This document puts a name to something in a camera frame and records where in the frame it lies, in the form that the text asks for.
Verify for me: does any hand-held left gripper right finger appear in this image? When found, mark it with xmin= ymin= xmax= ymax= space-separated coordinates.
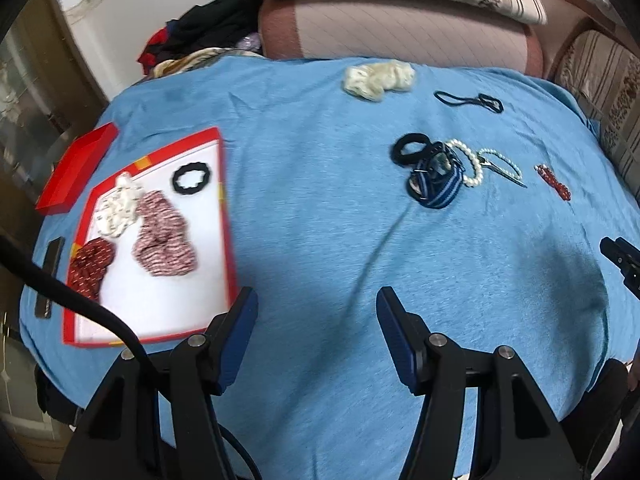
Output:
xmin=376 ymin=286 xmax=583 ymax=480

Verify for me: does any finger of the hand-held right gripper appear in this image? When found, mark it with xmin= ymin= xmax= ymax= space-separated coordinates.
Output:
xmin=599 ymin=236 xmax=640 ymax=301

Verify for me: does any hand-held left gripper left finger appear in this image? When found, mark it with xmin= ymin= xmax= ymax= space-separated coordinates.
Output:
xmin=57 ymin=287 xmax=259 ymax=480

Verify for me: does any red tray with white inside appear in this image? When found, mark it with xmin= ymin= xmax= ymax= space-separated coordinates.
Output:
xmin=62 ymin=127 xmax=240 ymax=348

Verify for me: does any pink striped scrunchie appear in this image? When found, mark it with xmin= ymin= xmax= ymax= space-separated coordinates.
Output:
xmin=131 ymin=191 xmax=197 ymax=277

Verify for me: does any blue striped headband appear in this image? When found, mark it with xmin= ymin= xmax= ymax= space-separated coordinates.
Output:
xmin=406 ymin=142 xmax=468 ymax=210

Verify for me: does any blue blanket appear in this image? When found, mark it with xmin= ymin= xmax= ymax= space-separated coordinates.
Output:
xmin=19 ymin=54 xmax=613 ymax=480

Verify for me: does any pearl hair clip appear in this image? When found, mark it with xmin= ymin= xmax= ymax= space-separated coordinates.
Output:
xmin=476 ymin=147 xmax=528 ymax=188

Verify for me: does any black scrunchie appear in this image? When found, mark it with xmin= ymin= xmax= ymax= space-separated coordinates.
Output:
xmin=171 ymin=162 xmax=213 ymax=196

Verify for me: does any dark red dotted scrunchie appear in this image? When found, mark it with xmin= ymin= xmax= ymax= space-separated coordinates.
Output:
xmin=67 ymin=239 xmax=115 ymax=297

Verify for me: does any white dotted scrunchie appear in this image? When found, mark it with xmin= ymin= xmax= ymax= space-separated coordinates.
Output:
xmin=95 ymin=172 xmax=146 ymax=238

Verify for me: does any striped patterned sofa cushion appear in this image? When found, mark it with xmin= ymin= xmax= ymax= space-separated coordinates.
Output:
xmin=550 ymin=30 xmax=640 ymax=196

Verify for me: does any black flat phone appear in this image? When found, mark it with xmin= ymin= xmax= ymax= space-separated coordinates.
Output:
xmin=35 ymin=237 xmax=66 ymax=320

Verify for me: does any small red box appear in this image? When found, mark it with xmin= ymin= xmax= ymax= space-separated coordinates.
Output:
xmin=35 ymin=122 xmax=120 ymax=216

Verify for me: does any cream fluffy scrunchie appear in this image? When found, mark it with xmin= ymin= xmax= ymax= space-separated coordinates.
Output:
xmin=342 ymin=59 xmax=417 ymax=103

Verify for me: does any patterned yellow scarf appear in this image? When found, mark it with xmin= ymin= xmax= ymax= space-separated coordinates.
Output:
xmin=150 ymin=47 xmax=261 ymax=78

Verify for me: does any pink cushion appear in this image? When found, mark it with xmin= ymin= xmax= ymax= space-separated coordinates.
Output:
xmin=257 ymin=0 xmax=543 ymax=78

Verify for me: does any pile of dark clothes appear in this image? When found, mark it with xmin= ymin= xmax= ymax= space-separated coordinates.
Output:
xmin=137 ymin=0 xmax=263 ymax=73

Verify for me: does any wooden cabinet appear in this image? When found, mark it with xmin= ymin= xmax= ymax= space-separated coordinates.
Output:
xmin=0 ymin=0 xmax=111 ymax=241

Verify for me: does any red bead bracelet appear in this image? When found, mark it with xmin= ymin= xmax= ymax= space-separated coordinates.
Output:
xmin=534 ymin=162 xmax=572 ymax=202

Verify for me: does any black cable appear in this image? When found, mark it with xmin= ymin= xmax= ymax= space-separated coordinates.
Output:
xmin=0 ymin=237 xmax=261 ymax=480

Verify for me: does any white pearl bracelet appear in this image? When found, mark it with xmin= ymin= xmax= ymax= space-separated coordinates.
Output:
xmin=445 ymin=139 xmax=485 ymax=187

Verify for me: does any thick black hair tie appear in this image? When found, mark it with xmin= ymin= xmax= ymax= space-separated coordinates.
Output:
xmin=392 ymin=133 xmax=432 ymax=167

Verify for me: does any thin black hair tie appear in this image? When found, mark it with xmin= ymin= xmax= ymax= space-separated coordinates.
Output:
xmin=474 ymin=93 xmax=504 ymax=114
xmin=434 ymin=91 xmax=477 ymax=109

